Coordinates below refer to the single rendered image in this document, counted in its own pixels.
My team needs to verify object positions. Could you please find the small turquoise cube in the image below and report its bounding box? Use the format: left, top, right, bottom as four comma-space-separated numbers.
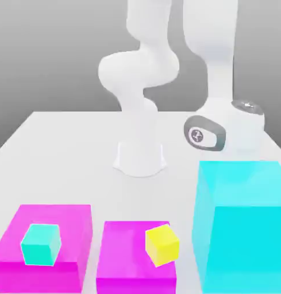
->
20, 223, 62, 267

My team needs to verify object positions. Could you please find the large cyan box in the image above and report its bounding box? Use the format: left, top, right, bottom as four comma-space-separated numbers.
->
192, 160, 281, 294

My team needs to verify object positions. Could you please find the large magenta box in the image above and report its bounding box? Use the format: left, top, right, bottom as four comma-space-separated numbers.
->
95, 220, 178, 294
0, 204, 93, 294

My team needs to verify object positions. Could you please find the small yellow cube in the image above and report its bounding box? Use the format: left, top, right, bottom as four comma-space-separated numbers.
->
145, 224, 180, 268

